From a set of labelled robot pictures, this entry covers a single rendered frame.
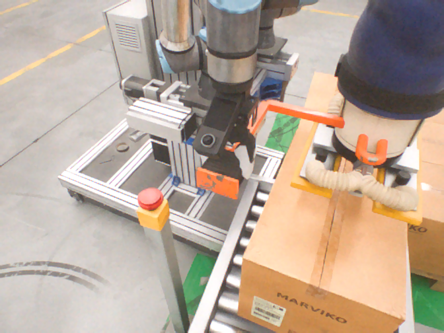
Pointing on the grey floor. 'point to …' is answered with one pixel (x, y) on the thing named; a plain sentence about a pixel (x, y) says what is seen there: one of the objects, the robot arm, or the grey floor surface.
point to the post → (166, 262)
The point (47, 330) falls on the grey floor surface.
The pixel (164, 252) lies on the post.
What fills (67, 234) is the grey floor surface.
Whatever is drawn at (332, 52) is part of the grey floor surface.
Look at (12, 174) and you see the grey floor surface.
